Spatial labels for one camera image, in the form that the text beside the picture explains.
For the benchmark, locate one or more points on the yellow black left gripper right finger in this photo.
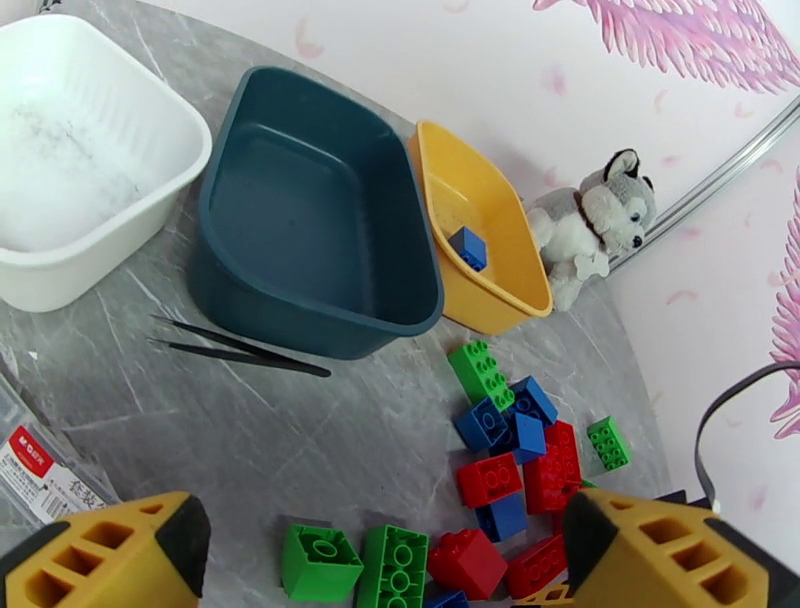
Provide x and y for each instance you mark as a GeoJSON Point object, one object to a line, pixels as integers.
{"type": "Point", "coordinates": [656, 556]}

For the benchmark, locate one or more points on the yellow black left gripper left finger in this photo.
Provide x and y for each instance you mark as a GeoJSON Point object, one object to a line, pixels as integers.
{"type": "Point", "coordinates": [94, 562]}

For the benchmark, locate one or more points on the small green lego brick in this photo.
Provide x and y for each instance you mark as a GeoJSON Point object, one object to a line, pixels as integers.
{"type": "Point", "coordinates": [587, 484]}
{"type": "Point", "coordinates": [609, 444]}

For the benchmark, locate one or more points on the red lego brick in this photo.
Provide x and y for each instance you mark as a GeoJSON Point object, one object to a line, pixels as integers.
{"type": "Point", "coordinates": [489, 480]}
{"type": "Point", "coordinates": [542, 481]}
{"type": "Point", "coordinates": [465, 562]}
{"type": "Point", "coordinates": [536, 565]}
{"type": "Point", "coordinates": [565, 447]}

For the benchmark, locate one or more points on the blue lego brick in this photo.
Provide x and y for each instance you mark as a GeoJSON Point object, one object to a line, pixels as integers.
{"type": "Point", "coordinates": [447, 601]}
{"type": "Point", "coordinates": [469, 247]}
{"type": "Point", "coordinates": [528, 437]}
{"type": "Point", "coordinates": [534, 400]}
{"type": "Point", "coordinates": [502, 517]}
{"type": "Point", "coordinates": [480, 425]}

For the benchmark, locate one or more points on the square green lego brick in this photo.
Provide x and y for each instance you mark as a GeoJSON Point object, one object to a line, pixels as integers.
{"type": "Point", "coordinates": [319, 562]}

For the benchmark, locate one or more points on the long green lego brick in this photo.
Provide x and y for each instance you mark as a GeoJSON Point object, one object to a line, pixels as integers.
{"type": "Point", "coordinates": [392, 567]}
{"type": "Point", "coordinates": [481, 374]}

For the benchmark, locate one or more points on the clear plastic box red label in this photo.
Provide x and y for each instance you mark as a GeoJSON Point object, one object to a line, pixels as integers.
{"type": "Point", "coordinates": [31, 462]}

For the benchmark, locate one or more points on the black tweezers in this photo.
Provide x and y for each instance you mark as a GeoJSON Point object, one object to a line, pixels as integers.
{"type": "Point", "coordinates": [300, 369]}

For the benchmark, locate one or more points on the grey white husky plush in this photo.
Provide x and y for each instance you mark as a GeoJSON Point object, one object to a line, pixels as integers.
{"type": "Point", "coordinates": [581, 231]}

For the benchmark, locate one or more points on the yellow plastic bin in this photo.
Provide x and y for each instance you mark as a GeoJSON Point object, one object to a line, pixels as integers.
{"type": "Point", "coordinates": [500, 206]}

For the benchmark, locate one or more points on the white plastic bin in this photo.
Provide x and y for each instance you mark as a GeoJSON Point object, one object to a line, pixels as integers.
{"type": "Point", "coordinates": [75, 156]}

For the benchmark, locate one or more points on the dark teal plastic bin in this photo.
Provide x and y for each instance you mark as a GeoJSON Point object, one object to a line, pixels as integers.
{"type": "Point", "coordinates": [312, 219]}

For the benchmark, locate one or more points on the aluminium frame post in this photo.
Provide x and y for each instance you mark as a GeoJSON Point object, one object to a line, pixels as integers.
{"type": "Point", "coordinates": [706, 183]}

